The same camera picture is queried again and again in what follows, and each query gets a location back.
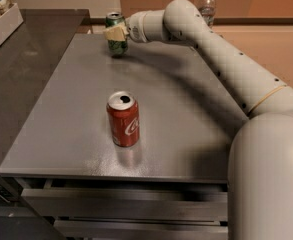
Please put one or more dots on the upper steel drawer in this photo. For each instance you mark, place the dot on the upper steel drawer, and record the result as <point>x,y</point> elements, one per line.
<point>130,200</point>

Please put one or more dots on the red coke can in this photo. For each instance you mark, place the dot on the red coke can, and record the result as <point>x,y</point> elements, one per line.
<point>123,114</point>

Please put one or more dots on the green soda can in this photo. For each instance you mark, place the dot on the green soda can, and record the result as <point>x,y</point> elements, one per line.
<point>117,48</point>

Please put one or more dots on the steel drawer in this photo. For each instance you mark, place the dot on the steel drawer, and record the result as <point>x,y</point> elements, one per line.
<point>138,231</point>
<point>130,200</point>

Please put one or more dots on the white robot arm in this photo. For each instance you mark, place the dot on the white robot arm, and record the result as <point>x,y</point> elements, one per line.
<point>260,167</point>

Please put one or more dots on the clear plastic water bottle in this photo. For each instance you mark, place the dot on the clear plastic water bottle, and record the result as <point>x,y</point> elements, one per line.
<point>207,9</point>

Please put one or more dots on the lower steel drawer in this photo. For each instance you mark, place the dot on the lower steel drawer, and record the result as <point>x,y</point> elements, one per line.
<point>138,231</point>

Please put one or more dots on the white snack box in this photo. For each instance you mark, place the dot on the white snack box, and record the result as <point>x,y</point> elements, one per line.
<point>9,22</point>

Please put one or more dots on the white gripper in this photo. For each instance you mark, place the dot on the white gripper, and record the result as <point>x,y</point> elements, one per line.
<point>135,26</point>

